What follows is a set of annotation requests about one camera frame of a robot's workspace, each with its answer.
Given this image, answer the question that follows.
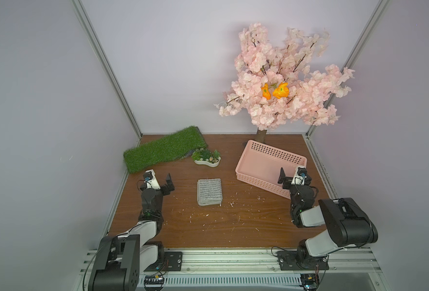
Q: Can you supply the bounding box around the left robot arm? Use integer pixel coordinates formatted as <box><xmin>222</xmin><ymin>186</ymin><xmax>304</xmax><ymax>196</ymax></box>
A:
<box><xmin>82</xmin><ymin>170</ymin><xmax>175</xmax><ymax>291</ymax></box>

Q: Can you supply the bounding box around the right controller board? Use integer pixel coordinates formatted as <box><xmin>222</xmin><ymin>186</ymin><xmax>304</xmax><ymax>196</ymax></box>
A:
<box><xmin>299</xmin><ymin>274</ymin><xmax>321</xmax><ymax>291</ymax></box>

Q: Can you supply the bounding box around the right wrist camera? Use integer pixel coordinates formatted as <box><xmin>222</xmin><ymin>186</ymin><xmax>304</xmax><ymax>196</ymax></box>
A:
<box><xmin>292</xmin><ymin>166</ymin><xmax>308</xmax><ymax>186</ymax></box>

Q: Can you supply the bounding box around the green artificial grass mat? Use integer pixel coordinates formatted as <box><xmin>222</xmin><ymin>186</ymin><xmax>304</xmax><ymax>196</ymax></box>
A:
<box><xmin>123</xmin><ymin>126</ymin><xmax>208</xmax><ymax>173</ymax></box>

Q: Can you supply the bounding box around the left controller board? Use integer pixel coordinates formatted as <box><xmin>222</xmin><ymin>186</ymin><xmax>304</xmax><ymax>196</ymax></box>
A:
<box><xmin>143</xmin><ymin>275</ymin><xmax>165</xmax><ymax>291</ymax></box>

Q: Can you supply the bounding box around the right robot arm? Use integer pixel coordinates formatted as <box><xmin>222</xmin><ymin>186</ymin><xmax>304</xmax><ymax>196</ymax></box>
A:
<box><xmin>277</xmin><ymin>166</ymin><xmax>378</xmax><ymax>270</ymax></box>

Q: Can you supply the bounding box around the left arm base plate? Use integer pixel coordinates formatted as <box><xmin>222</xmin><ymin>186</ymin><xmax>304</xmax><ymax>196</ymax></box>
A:
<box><xmin>148</xmin><ymin>251</ymin><xmax>183</xmax><ymax>272</ymax></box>

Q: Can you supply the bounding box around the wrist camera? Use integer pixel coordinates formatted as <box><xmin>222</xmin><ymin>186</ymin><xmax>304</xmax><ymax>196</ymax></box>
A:
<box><xmin>292</xmin><ymin>166</ymin><xmax>308</xmax><ymax>186</ymax></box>
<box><xmin>140</xmin><ymin>169</ymin><xmax>161</xmax><ymax>190</ymax></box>

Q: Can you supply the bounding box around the orange artificial flower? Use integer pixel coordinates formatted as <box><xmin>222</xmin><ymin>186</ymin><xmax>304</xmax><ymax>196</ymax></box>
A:
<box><xmin>261</xmin><ymin>82</ymin><xmax>290</xmax><ymax>100</ymax></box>

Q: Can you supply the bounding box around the pink plastic basket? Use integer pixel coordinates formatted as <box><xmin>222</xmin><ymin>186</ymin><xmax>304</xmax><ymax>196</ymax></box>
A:
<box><xmin>235</xmin><ymin>140</ymin><xmax>307</xmax><ymax>200</ymax></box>

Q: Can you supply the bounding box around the white dish with succulents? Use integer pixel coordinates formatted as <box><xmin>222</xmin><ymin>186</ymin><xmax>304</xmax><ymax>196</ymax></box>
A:
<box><xmin>191</xmin><ymin>149</ymin><xmax>221</xmax><ymax>167</ymax></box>

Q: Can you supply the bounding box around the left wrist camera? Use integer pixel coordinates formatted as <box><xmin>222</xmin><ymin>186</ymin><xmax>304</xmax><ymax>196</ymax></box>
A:
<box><xmin>140</xmin><ymin>169</ymin><xmax>161</xmax><ymax>190</ymax></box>

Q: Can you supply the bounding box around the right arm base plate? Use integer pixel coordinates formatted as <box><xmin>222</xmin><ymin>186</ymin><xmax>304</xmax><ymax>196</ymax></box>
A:
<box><xmin>276</xmin><ymin>251</ymin><xmax>329</xmax><ymax>272</ymax></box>

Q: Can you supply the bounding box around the controller board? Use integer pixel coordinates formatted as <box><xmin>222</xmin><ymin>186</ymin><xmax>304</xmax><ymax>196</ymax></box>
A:
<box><xmin>299</xmin><ymin>274</ymin><xmax>321</xmax><ymax>291</ymax></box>
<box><xmin>143</xmin><ymin>275</ymin><xmax>165</xmax><ymax>291</ymax></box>

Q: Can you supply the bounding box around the pink cherry blossom tree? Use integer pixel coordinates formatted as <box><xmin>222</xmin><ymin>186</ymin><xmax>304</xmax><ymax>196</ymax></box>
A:
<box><xmin>216</xmin><ymin>23</ymin><xmax>354</xmax><ymax>143</ymax></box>

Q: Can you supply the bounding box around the aluminium mounting rail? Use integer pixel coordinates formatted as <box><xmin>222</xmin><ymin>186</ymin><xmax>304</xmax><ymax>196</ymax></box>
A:
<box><xmin>79</xmin><ymin>248</ymin><xmax>382</xmax><ymax>275</ymax></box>

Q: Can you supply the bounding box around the grey striped dishcloth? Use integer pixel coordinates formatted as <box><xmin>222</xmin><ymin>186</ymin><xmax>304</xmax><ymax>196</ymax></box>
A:
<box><xmin>197</xmin><ymin>178</ymin><xmax>223</xmax><ymax>206</ymax></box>

